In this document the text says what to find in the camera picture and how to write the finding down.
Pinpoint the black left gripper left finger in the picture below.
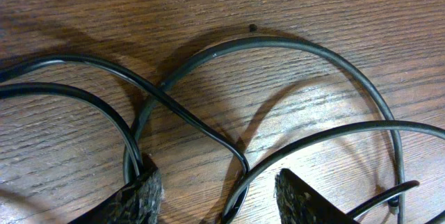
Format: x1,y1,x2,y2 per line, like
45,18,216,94
70,154,162,224

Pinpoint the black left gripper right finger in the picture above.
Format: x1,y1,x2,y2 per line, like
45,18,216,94
275,168,357,224

